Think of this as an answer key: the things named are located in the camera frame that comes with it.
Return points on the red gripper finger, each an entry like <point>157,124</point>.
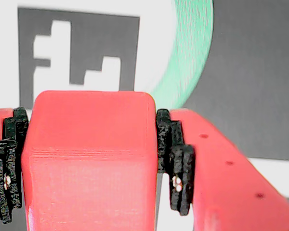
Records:
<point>226,187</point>
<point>7,154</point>

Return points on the red cube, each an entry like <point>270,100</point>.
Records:
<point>91,156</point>

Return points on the black white marker checkerboard mat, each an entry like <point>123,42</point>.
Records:
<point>250,72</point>

